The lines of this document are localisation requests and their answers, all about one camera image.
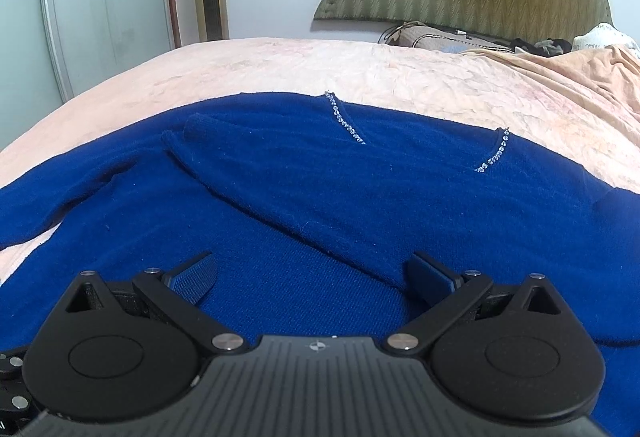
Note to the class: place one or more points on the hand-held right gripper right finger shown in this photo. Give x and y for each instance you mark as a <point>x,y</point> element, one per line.
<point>429,278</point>

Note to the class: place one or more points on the dark cloth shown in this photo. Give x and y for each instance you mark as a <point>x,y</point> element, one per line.
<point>542,47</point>

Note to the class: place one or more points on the blue knit sweater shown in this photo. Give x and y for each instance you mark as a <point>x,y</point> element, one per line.
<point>300,197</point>

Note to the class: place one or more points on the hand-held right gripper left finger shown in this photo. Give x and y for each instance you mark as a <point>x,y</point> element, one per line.
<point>197,279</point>

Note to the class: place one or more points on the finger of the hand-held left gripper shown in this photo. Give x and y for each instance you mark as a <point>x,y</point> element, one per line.
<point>11,379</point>

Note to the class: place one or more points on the white printed cloth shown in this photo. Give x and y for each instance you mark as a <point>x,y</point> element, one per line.
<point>602,37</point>

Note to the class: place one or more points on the pink bed blanket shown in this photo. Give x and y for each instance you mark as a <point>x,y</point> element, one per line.
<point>280,67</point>

